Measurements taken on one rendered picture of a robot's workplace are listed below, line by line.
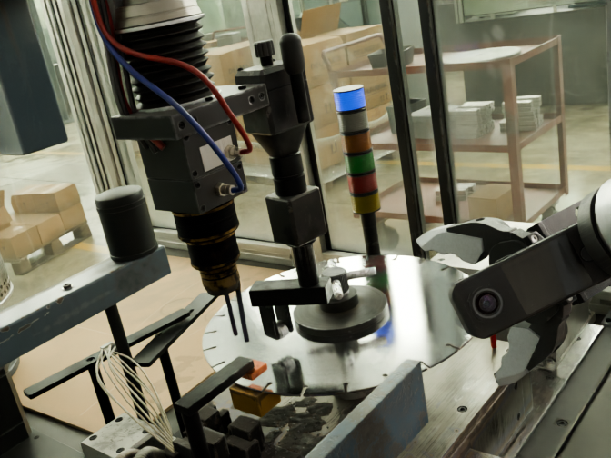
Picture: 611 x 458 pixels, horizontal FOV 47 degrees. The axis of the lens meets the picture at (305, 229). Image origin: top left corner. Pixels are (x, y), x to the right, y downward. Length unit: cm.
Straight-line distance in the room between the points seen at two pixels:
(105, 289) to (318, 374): 27
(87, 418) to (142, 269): 36
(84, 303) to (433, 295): 40
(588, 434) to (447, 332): 26
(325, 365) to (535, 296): 27
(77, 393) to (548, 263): 88
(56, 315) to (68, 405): 42
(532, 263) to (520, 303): 3
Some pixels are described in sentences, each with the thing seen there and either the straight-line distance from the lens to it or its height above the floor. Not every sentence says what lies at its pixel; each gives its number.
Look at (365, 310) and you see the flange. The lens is 80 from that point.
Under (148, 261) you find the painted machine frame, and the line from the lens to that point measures 87.
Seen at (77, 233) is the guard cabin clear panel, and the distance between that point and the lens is 185.
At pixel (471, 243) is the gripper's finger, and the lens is 61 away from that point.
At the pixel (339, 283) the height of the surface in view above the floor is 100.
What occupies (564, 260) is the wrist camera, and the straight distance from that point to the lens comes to 54.
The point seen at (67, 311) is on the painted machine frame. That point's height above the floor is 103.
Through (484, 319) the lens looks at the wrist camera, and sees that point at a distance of 53.
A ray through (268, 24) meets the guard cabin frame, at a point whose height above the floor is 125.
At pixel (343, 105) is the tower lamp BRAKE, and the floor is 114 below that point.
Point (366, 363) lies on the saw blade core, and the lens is 73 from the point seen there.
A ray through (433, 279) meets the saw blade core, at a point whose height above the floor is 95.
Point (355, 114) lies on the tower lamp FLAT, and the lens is 104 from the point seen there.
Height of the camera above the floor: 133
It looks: 20 degrees down
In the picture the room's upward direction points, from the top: 11 degrees counter-clockwise
